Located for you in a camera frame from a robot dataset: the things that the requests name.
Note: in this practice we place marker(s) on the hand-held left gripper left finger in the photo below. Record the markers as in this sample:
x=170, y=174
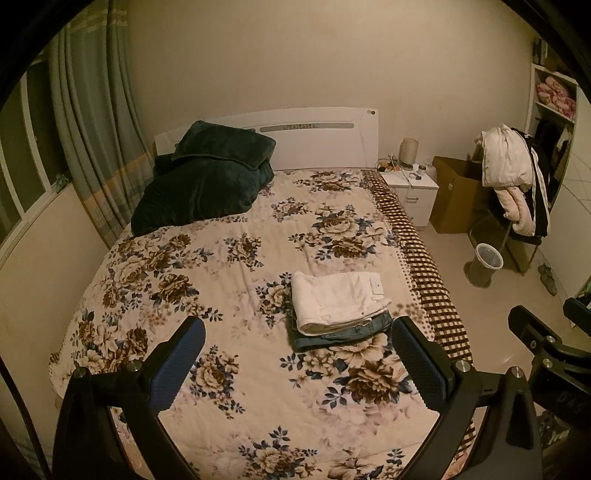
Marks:
x=178, y=364

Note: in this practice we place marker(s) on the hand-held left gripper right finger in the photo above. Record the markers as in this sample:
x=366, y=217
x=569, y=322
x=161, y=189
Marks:
x=422, y=364

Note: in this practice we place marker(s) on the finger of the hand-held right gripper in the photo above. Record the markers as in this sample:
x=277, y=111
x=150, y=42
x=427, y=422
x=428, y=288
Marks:
x=579, y=311
x=535, y=327

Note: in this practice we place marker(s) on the white pants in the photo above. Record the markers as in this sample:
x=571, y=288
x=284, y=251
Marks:
x=337, y=300

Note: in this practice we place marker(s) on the grey shoe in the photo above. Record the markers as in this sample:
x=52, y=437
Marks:
x=549, y=279

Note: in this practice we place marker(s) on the wooden chair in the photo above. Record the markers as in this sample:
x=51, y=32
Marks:
x=521, y=251

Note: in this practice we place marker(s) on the grey trash bin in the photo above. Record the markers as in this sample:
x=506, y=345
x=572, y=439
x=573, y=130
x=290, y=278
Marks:
x=485, y=263

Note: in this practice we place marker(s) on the folded blue jeans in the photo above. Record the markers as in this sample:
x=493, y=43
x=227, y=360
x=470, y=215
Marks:
x=341, y=334

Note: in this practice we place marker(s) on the brown checkered bed sheet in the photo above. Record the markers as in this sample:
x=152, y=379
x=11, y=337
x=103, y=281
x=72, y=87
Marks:
x=429, y=277

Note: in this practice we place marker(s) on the bed with floral cover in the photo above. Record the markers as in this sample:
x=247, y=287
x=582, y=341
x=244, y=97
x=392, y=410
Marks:
x=221, y=286

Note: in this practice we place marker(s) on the pink puffer jacket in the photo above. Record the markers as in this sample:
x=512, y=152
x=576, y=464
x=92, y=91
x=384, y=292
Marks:
x=519, y=210

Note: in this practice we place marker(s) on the black garment with white stripe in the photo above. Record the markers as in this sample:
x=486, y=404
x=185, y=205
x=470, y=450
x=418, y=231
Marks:
x=542, y=198

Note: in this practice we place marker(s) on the white wardrobe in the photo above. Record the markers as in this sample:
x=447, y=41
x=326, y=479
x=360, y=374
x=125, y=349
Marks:
x=577, y=184

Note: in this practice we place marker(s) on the brown cardboard box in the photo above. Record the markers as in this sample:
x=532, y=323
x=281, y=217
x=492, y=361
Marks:
x=455, y=194

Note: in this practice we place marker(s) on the white nightstand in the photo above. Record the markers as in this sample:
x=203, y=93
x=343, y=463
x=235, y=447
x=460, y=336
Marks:
x=415, y=198

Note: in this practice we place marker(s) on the white puffer jacket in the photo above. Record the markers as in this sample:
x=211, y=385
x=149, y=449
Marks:
x=505, y=154

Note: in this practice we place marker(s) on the dark green plush blanket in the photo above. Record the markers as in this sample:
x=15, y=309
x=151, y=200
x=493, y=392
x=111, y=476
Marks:
x=207, y=180

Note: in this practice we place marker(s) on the beige table lamp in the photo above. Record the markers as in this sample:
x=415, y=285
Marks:
x=408, y=152

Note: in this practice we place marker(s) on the pink floral folded bedding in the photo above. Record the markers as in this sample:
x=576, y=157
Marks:
x=556, y=94

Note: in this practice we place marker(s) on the white framed window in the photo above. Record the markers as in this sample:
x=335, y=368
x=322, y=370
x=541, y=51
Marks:
x=23, y=175

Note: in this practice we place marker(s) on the white bed headboard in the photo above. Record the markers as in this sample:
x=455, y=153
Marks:
x=323, y=138

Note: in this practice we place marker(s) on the green curtain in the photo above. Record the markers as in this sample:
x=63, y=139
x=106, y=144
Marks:
x=97, y=120

